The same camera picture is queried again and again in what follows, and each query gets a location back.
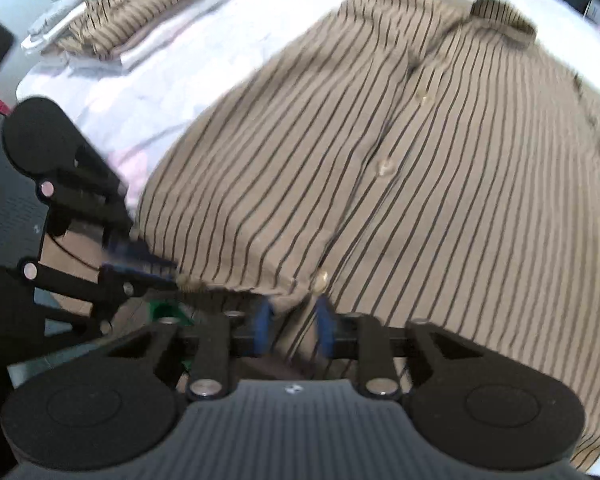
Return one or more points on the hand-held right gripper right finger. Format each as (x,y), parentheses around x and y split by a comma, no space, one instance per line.
(326,327)

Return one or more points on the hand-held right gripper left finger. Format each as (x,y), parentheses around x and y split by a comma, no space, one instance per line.
(262,325)

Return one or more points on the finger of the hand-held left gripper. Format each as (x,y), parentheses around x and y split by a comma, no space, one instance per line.
(130,285)
(130,255)

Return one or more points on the brown striped shirt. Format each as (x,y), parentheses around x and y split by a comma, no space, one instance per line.
(430,210)

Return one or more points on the brown striped pants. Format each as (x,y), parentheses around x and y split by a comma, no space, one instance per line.
(145,10)

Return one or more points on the small green object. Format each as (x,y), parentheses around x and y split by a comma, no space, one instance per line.
(167,310)

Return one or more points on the bed with pink-dotted sheet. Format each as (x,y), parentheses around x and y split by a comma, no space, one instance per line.
(145,100)

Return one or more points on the white folded garment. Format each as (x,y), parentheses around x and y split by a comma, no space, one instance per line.
(150,49)

